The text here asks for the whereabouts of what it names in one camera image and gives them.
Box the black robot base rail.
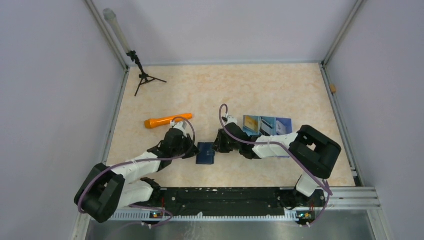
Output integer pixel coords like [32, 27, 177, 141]
[143, 187, 326, 217]

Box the light blue drawer organizer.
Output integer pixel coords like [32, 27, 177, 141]
[239, 115, 297, 160]

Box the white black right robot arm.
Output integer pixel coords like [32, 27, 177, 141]
[212, 123, 342, 206]

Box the dark blue leather card holder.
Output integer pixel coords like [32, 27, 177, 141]
[195, 142, 215, 165]

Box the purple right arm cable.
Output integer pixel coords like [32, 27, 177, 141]
[218, 103, 333, 227]

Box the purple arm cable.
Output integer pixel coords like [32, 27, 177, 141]
[76, 116, 197, 229]
[218, 103, 333, 227]

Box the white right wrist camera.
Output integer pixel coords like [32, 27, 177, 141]
[221, 114, 238, 126]

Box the small tan block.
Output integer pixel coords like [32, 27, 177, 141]
[329, 83, 337, 94]

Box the grey tube on tripod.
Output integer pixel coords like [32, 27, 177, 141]
[102, 8, 132, 55]

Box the black mini tripod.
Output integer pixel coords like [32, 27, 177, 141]
[126, 50, 167, 97]

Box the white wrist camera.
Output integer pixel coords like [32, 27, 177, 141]
[221, 114, 238, 126]
[170, 121, 187, 135]

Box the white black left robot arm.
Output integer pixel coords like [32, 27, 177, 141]
[74, 127, 200, 223]

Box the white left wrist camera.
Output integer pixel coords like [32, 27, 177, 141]
[170, 121, 187, 135]

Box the orange flashlight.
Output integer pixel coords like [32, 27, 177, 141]
[144, 113, 193, 129]

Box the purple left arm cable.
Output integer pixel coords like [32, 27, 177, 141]
[76, 116, 197, 229]

